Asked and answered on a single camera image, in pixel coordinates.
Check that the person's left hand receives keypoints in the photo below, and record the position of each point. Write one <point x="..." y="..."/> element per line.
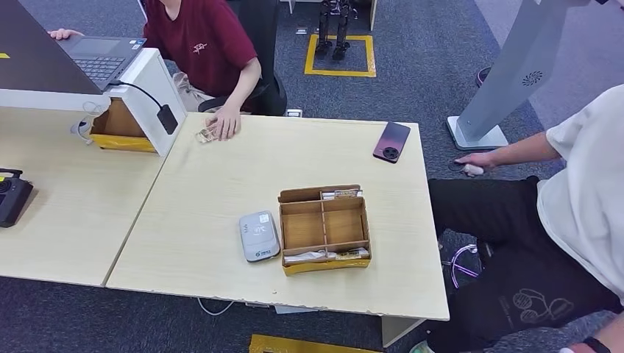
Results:
<point x="224" y="122"/>

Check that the person's right hand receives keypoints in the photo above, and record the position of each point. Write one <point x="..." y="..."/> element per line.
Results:
<point x="480" y="160"/>
<point x="66" y="34"/>

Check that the white round remote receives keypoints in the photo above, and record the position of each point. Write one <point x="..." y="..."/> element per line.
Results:
<point x="474" y="171"/>

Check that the stack of printed cards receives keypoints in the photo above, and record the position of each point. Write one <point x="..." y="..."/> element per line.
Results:
<point x="204" y="135"/>

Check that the person's left forearm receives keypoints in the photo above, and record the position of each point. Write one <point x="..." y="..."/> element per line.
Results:
<point x="244" y="85"/>

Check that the person's right forearm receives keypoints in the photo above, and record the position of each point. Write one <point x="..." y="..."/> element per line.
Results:
<point x="529" y="151"/>

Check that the person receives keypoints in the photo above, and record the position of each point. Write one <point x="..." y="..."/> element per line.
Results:
<point x="202" y="48"/>
<point x="585" y="204"/>

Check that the grey white card reader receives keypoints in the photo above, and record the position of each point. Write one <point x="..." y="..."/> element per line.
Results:
<point x="259" y="237"/>

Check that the wooden card organizer box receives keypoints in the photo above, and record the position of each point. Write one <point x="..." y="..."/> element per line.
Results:
<point x="324" y="226"/>

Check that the dark grey laptop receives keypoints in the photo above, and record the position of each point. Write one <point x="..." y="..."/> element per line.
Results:
<point x="100" y="58"/>

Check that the small grey floor box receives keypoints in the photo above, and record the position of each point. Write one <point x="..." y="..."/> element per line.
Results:
<point x="294" y="113"/>

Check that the dark round floor object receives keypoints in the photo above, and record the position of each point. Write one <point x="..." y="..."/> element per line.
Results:
<point x="482" y="77"/>

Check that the white laptop riser stand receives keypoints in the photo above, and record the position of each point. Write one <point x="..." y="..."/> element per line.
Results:
<point x="146" y="87"/>

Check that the purple smartphone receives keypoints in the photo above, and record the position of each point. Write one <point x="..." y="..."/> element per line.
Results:
<point x="391" y="141"/>

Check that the grey kiosk stand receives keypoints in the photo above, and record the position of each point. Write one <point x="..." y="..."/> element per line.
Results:
<point x="512" y="73"/>

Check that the black office chair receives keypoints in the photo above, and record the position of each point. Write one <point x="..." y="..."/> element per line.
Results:
<point x="265" y="29"/>

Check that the cardboard box with yellow tape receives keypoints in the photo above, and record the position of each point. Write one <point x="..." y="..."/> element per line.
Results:
<point x="121" y="142"/>

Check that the small white floor item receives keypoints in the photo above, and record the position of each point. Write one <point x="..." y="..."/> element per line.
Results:
<point x="301" y="31"/>

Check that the standing humanoid robot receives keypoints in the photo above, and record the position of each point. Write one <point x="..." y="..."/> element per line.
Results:
<point x="334" y="29"/>

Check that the black controller device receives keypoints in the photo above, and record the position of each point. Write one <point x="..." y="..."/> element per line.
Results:
<point x="12" y="197"/>

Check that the white furniture panel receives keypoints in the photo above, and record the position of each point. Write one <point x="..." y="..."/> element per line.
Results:
<point x="373" y="14"/>

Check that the white desk leg panel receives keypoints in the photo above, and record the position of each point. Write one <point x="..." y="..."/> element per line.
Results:
<point x="397" y="331"/>

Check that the black wristwatch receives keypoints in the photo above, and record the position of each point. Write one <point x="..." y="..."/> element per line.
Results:
<point x="597" y="345"/>

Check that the purple wheel frame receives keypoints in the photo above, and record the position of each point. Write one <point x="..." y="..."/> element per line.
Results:
<point x="460" y="268"/>

